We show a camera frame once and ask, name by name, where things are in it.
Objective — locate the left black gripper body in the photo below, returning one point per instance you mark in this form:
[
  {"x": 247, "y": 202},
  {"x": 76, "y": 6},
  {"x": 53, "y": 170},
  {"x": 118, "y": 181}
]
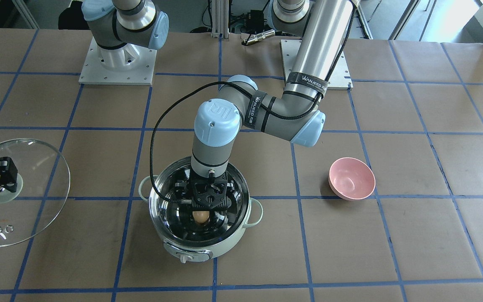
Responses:
[{"x": 181, "y": 190}]

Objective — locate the brown egg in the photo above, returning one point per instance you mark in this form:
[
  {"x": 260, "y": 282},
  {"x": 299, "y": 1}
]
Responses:
[{"x": 201, "y": 217}]

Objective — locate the glass pot lid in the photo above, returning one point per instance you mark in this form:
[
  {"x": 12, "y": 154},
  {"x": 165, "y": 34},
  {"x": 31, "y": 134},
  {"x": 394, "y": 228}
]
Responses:
[{"x": 34, "y": 186}]

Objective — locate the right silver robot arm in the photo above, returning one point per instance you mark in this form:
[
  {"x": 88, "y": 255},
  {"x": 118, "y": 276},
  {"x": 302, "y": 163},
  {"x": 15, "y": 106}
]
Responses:
[{"x": 94, "y": 85}]

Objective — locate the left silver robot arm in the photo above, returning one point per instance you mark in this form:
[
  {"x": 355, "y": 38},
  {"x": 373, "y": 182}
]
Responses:
[{"x": 323, "y": 27}]

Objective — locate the pale green cooking pot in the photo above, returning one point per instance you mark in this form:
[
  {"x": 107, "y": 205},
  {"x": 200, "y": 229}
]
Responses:
[{"x": 174, "y": 223}]

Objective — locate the pink bowl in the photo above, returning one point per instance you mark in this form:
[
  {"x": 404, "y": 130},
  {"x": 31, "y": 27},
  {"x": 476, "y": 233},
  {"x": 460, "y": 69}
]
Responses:
[{"x": 351, "y": 179}]

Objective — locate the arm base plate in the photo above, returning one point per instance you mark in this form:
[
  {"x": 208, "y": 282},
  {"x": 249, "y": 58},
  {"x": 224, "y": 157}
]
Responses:
[
  {"x": 129, "y": 65},
  {"x": 318, "y": 65}
]

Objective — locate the aluminium frame post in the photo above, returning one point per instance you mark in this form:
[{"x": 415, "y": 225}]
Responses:
[{"x": 220, "y": 13}]

